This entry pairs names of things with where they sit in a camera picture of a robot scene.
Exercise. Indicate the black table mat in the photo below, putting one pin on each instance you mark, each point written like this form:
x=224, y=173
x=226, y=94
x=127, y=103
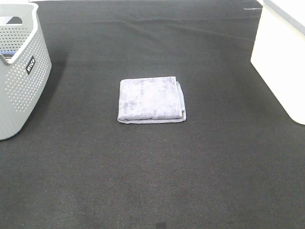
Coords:
x=237, y=162

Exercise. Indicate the blue towel in basket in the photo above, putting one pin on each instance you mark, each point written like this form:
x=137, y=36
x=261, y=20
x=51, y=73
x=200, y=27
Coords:
x=7, y=54

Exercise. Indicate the grey perforated laundry basket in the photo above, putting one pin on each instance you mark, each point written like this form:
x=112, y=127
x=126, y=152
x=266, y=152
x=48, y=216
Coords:
x=22, y=77

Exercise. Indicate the lavender towel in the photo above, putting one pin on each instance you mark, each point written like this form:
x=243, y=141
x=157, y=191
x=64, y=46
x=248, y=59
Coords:
x=157, y=100

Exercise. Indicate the white storage box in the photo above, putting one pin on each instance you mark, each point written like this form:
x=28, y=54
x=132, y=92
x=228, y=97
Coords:
x=279, y=53

